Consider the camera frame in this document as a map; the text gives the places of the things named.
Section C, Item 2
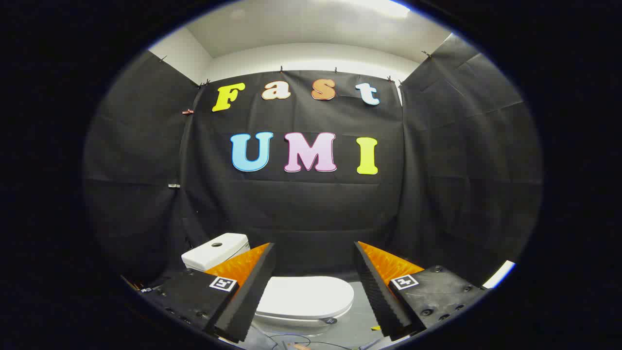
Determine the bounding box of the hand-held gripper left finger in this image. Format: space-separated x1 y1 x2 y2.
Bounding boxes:
138 242 277 344

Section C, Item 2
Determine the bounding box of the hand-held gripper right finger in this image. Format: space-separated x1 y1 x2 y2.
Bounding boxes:
353 241 489 341

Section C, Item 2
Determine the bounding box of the white toilet body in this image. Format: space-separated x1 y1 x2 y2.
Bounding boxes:
181 233 351 337

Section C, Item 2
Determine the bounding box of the black backdrop cloth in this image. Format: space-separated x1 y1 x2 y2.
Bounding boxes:
83 34 543 292

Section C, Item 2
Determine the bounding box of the black floor cable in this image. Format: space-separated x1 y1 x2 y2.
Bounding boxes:
262 332 351 350

